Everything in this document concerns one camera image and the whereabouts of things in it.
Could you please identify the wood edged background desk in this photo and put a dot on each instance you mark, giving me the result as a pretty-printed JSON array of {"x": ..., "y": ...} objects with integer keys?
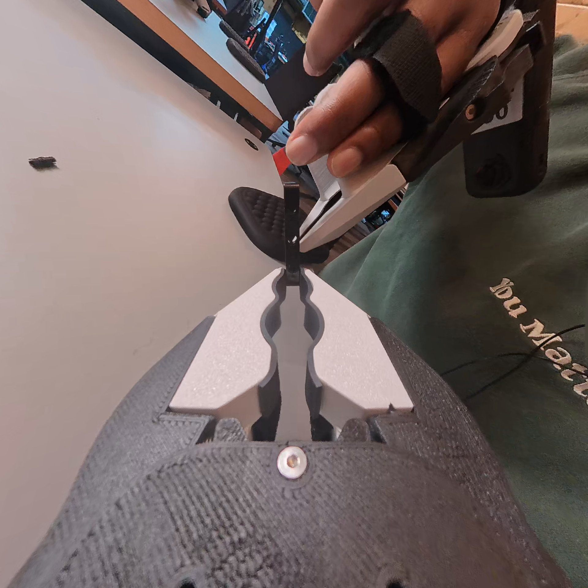
[{"x": 206, "y": 50}]

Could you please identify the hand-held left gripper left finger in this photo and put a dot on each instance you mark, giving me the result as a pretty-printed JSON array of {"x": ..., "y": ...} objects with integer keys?
[{"x": 225, "y": 363}]

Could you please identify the black oval pad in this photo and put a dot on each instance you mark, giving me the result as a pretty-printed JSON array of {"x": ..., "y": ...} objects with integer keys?
[
  {"x": 231, "y": 30},
  {"x": 246, "y": 57}
]

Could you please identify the black lego frame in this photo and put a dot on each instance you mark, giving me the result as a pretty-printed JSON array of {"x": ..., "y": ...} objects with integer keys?
[{"x": 291, "y": 220}]

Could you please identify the orange cone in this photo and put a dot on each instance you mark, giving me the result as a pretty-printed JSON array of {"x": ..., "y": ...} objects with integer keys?
[{"x": 281, "y": 161}]

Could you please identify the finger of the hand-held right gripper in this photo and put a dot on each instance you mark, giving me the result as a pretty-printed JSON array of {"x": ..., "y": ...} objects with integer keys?
[
  {"x": 363, "y": 202},
  {"x": 326, "y": 183}
]

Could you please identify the person's green hoodie torso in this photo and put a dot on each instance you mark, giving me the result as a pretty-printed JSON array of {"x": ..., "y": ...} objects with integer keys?
[{"x": 459, "y": 298}]

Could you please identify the black lego pin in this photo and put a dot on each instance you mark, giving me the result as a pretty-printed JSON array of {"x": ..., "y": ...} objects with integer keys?
[{"x": 42, "y": 162}]

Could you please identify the black office chair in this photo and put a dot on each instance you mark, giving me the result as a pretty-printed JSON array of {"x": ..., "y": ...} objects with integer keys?
[{"x": 298, "y": 92}]

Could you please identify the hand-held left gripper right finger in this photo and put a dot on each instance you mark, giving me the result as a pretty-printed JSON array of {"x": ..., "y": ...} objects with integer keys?
[{"x": 358, "y": 363}]

